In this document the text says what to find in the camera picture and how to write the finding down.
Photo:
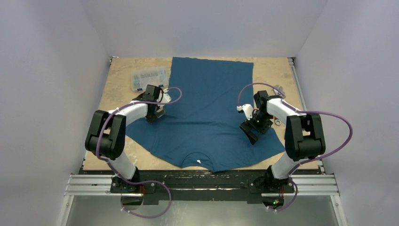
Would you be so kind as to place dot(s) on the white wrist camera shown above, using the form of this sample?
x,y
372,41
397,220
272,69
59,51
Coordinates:
x,y
164,97
247,110

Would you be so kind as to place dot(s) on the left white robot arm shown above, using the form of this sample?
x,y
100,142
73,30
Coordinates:
x,y
106,134

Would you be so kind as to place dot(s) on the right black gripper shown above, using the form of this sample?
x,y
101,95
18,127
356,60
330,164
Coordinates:
x,y
251,129

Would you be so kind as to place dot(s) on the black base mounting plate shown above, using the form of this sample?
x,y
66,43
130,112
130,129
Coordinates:
x,y
250,186

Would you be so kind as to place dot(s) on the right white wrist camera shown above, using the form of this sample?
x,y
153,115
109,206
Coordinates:
x,y
247,110

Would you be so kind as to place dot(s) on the clear plastic organizer box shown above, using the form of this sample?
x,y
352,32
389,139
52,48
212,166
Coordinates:
x,y
156,76

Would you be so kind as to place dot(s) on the blue t-shirt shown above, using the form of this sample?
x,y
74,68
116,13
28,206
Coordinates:
x,y
203,127

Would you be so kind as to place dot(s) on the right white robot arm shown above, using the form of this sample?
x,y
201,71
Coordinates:
x,y
304,136

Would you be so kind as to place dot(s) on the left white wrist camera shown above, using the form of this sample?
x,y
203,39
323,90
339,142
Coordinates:
x,y
164,97

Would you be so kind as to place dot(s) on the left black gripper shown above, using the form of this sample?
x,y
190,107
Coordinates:
x,y
152,117

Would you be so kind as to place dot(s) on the red handled adjustable wrench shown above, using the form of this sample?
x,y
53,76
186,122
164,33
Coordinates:
x,y
276,108

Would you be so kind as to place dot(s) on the aluminium frame rail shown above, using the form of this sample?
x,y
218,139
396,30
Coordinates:
x,y
96,185

